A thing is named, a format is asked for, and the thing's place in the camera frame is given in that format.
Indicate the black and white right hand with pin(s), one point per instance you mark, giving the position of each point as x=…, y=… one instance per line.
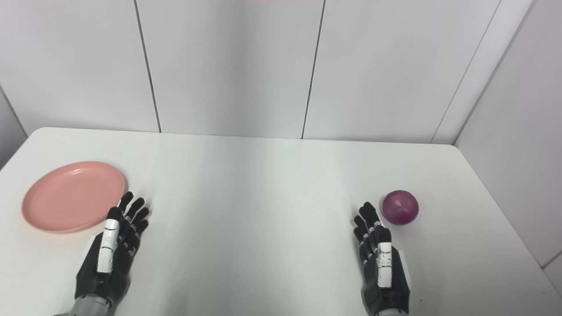
x=390, y=285

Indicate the pink plate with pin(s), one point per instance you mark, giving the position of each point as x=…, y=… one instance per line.
x=72, y=197

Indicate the purple red onion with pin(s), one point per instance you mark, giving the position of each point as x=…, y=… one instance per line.
x=399, y=207

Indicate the black and white left hand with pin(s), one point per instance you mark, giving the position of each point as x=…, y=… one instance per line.
x=109, y=267

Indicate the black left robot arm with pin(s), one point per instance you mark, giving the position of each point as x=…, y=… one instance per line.
x=90, y=307

